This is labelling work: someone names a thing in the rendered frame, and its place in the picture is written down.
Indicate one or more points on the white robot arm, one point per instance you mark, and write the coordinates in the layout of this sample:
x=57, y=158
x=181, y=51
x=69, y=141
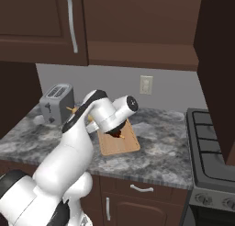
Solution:
x=67, y=162

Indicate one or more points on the dark brown cabinet door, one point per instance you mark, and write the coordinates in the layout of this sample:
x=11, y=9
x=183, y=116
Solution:
x=140, y=212
x=33, y=18

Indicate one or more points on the black stove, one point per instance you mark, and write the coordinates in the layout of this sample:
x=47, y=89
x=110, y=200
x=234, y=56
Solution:
x=208, y=156

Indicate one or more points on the dark brown upper cabinet door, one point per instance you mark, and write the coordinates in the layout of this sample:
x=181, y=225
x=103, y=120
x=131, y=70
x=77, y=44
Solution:
x=33, y=18

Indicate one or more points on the grey stove knob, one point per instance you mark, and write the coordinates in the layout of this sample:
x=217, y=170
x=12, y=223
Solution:
x=229, y=202
x=203, y=199

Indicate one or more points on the dark brown side panel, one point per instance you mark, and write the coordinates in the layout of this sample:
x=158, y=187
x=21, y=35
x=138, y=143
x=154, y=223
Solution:
x=16, y=95

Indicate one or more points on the dark brown meat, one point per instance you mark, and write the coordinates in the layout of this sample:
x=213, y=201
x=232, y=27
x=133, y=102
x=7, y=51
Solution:
x=115, y=132

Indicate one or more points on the thin orange object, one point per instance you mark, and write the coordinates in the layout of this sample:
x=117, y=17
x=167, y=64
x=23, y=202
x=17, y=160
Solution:
x=70, y=109

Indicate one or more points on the dark brown lower cabinet door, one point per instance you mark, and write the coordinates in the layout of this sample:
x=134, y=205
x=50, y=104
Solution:
x=140, y=212

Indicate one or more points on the grey toaster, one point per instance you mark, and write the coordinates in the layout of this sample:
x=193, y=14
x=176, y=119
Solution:
x=57, y=104

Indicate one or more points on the wooden cutting board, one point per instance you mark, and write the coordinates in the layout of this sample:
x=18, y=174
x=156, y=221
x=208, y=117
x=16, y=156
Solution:
x=122, y=144

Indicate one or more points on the white wall outlet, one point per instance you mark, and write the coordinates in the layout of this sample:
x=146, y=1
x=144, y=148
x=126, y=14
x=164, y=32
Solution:
x=146, y=84

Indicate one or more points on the tall dark brown cabinet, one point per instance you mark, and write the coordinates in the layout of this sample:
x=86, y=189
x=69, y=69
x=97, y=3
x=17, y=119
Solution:
x=218, y=67

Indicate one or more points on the wide dark brown upper cabinet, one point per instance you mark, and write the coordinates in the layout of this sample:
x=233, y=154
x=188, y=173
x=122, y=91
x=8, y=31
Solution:
x=140, y=24

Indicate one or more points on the dark brown drawer front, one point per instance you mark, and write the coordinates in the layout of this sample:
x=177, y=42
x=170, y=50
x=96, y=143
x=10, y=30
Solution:
x=165, y=191

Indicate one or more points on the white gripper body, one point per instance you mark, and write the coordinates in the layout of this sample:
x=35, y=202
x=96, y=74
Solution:
x=91, y=127

